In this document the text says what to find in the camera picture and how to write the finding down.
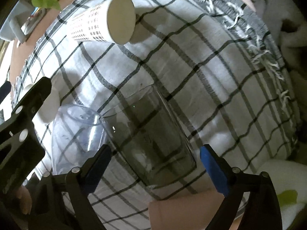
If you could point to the patterned white paper cup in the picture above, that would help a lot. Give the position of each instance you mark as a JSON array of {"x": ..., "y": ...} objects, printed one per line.
[{"x": 110, "y": 21}]

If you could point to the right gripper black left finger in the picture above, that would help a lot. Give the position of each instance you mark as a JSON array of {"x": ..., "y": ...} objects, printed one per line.
[{"x": 82, "y": 181}]

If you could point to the white desktop device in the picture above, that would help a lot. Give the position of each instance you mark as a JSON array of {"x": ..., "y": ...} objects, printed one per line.
[{"x": 11, "y": 29}]

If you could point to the white plant pot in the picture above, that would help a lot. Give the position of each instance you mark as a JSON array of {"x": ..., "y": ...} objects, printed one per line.
[{"x": 287, "y": 175}]

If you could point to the pink plastic cup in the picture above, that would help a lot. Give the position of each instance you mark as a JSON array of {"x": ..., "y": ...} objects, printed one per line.
[{"x": 188, "y": 212}]

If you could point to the grey curtain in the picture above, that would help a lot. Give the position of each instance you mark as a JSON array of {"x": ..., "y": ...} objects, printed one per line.
[{"x": 286, "y": 20}]

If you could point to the clear blue plastic cup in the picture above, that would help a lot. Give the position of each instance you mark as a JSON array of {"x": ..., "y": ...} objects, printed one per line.
[{"x": 77, "y": 135}]

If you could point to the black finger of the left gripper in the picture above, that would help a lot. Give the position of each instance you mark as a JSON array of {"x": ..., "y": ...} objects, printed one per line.
[{"x": 24, "y": 112}]

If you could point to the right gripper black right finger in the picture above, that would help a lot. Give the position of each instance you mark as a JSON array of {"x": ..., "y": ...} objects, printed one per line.
[{"x": 232, "y": 183}]

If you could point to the checkered white black tablecloth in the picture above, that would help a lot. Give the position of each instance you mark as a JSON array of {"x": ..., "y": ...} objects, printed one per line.
[{"x": 214, "y": 61}]

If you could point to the smoky grey glass cup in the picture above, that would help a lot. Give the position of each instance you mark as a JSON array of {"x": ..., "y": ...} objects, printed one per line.
[{"x": 147, "y": 134}]

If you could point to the plain white cup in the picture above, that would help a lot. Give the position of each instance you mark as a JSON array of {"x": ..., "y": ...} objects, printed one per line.
[{"x": 46, "y": 114}]

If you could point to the green leafy plant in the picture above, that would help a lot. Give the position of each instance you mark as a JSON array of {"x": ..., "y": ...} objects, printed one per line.
[{"x": 287, "y": 197}]

